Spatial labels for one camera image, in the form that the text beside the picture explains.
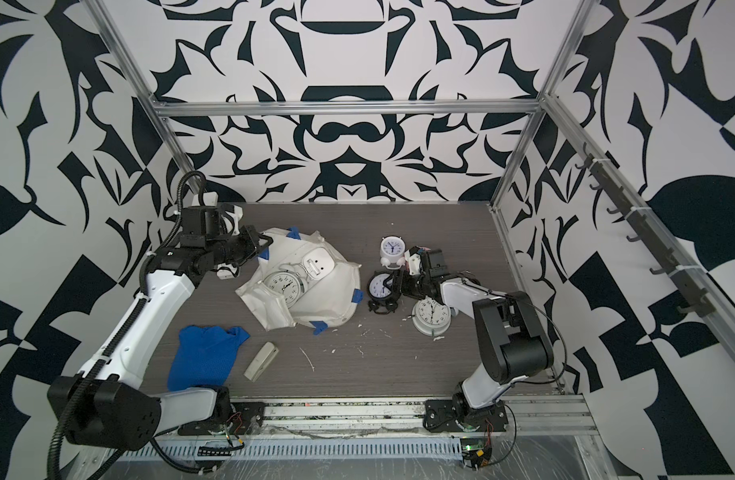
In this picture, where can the black hook rack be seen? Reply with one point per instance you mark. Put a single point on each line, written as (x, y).
(649, 231)

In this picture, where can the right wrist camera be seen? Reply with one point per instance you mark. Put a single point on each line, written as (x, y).
(413, 263)

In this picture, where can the small black alarm clock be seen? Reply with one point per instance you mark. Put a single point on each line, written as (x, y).
(384, 293)

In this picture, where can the beige rectangular block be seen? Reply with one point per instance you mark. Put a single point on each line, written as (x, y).
(265, 355)

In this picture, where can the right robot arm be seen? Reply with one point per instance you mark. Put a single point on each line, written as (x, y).
(513, 342)

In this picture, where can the white twin-bell alarm clock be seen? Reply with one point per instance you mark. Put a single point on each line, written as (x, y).
(289, 281)

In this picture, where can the white rounded square clock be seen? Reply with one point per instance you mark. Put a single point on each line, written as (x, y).
(317, 264)

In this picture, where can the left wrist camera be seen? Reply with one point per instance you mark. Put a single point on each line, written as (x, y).
(231, 215)

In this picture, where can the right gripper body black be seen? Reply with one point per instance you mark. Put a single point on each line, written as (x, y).
(415, 286)

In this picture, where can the small green circuit board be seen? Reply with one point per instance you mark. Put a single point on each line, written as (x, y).
(476, 453)

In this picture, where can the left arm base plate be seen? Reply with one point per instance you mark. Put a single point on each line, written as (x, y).
(241, 418)

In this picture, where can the white canvas bag blue handles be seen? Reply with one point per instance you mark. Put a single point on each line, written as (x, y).
(328, 303)

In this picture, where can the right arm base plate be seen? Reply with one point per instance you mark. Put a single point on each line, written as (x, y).
(452, 416)

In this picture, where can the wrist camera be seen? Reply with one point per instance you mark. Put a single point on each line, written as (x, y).
(231, 215)
(413, 263)

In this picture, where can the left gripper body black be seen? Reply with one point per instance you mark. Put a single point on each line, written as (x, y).
(237, 251)

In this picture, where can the blue cloth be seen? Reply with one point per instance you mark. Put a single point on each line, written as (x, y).
(205, 356)

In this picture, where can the small white twin-bell clock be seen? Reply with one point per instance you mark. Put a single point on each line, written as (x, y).
(392, 252)

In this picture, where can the white slotted cable duct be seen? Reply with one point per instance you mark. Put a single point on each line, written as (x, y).
(283, 449)

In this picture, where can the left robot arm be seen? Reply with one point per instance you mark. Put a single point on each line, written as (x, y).
(102, 405)

